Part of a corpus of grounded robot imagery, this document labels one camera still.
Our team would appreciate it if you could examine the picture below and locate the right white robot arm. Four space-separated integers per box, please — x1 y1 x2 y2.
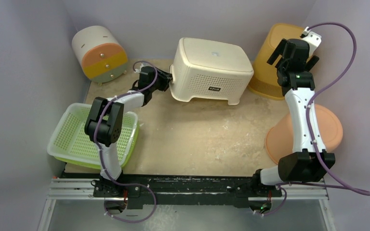
251 37 335 196

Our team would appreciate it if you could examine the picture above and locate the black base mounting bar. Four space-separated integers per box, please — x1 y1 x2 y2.
91 174 282 211

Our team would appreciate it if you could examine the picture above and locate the peach plastic bucket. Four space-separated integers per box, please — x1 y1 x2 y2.
265 104 343 164

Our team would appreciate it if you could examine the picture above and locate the cylindrical mini drawer cabinet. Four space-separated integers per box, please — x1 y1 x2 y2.
71 26 128 86

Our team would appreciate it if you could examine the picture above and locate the aluminium frame rail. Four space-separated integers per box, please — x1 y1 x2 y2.
38 178 336 231

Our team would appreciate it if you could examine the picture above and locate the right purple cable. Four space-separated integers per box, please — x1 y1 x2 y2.
253 21 370 218

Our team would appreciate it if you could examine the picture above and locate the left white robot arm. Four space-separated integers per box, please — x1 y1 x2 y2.
84 66 173 197

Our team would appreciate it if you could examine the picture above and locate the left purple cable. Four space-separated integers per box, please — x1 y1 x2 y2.
94 60 159 224

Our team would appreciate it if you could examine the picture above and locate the yellow mesh waste basket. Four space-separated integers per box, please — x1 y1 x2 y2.
248 23 304 101

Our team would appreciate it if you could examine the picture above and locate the white perforated strainer basket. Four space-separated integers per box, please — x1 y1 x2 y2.
47 103 139 169

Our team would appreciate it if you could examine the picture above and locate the cream plastic storage basket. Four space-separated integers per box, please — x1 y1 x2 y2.
169 38 254 105

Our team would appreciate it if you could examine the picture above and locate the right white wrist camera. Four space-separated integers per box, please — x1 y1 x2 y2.
300 27 321 56

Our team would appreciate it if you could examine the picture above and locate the purple cable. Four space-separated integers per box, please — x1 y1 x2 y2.
94 60 159 224
253 21 370 218

